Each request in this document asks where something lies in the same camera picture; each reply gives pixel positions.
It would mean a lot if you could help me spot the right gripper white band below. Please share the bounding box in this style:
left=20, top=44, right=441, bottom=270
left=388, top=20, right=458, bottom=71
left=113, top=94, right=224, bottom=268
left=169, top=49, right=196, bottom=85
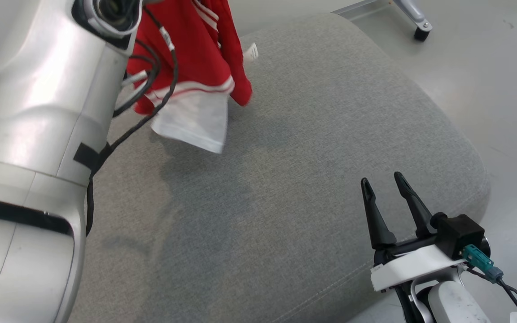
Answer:
left=361, top=172, right=470, bottom=292

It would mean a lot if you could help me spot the red number 23 jersey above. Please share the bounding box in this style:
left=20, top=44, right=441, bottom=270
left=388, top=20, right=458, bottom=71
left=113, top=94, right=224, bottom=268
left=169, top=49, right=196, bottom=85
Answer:
left=125, top=0, right=259, bottom=154

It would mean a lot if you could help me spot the teal right camera connector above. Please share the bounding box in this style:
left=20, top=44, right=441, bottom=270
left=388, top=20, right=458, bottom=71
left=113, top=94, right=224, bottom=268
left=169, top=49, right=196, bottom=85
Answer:
left=462, top=244, right=504, bottom=282

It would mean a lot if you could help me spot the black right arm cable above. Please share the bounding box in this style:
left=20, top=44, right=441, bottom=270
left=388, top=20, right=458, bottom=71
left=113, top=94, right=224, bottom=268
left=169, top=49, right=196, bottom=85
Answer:
left=465, top=265, right=517, bottom=323

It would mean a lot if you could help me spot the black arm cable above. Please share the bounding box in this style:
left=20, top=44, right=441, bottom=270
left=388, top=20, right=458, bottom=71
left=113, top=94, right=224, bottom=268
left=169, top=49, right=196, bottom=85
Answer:
left=465, top=265, right=517, bottom=323
left=86, top=7, right=179, bottom=236

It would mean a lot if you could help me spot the grey partition base rail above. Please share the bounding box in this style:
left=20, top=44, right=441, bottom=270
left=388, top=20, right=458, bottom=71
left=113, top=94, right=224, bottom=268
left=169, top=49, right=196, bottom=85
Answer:
left=332, top=0, right=396, bottom=21

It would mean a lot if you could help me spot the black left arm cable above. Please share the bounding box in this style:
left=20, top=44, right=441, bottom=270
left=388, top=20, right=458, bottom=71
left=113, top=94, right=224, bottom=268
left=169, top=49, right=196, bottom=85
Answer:
left=86, top=7, right=179, bottom=236

